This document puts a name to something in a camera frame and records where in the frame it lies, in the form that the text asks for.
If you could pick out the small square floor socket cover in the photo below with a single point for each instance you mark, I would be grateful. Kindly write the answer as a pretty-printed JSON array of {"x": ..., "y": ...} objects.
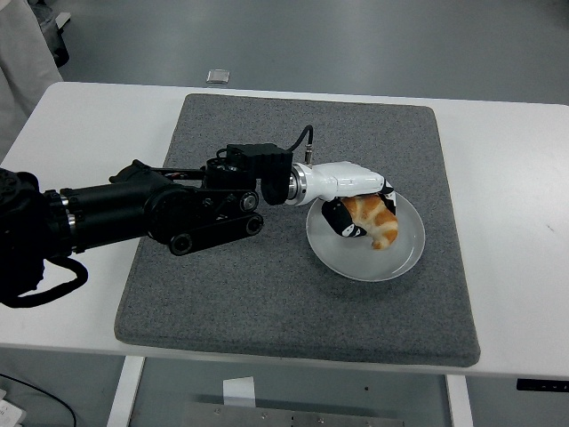
[{"x": 218, "y": 76}]

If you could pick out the pale grey round plate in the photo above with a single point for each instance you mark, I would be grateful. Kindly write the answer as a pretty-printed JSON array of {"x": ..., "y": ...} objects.
[{"x": 355, "y": 262}]

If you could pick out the person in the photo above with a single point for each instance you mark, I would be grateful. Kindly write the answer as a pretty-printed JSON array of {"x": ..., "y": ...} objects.
[{"x": 18, "y": 66}]

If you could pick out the golden striped croissant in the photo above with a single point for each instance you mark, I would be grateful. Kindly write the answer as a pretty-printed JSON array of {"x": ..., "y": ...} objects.
[{"x": 382, "y": 224}]

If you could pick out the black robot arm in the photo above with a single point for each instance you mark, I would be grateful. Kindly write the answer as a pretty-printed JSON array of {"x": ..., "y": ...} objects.
[{"x": 111, "y": 204}]

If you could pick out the white table leg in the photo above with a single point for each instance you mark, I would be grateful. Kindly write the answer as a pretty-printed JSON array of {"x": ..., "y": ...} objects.
[
  {"x": 124, "y": 391},
  {"x": 460, "y": 400}
]

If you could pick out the white power strip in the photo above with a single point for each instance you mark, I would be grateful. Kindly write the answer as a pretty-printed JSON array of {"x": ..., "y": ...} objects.
[{"x": 10, "y": 411}]

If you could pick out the grey speckled square mat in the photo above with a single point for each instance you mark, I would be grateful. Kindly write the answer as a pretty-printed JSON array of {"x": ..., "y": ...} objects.
[{"x": 266, "y": 302}]

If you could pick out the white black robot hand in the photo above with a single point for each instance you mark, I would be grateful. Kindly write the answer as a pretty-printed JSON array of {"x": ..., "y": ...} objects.
[{"x": 347, "y": 180}]

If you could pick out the black table control panel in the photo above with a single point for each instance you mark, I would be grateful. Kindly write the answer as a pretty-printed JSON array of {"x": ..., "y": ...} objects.
[{"x": 542, "y": 385}]

